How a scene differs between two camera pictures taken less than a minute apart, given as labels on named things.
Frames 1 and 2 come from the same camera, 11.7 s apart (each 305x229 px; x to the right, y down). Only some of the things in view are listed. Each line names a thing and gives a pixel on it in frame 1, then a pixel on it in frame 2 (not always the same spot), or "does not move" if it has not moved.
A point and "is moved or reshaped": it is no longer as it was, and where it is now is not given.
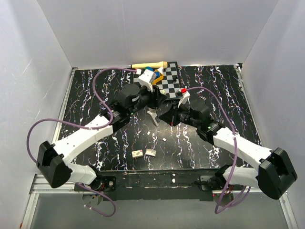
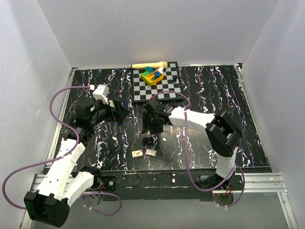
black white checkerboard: [170, 84] does not move
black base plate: [189, 185] does not move
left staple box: [137, 153] does not move
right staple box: [149, 151] does not move
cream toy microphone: [163, 64] does not move
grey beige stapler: [153, 112] is moved or reshaped
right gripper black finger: [172, 117] -> [145, 120]
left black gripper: [155, 96] -> [118, 112]
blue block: [157, 74] does not move
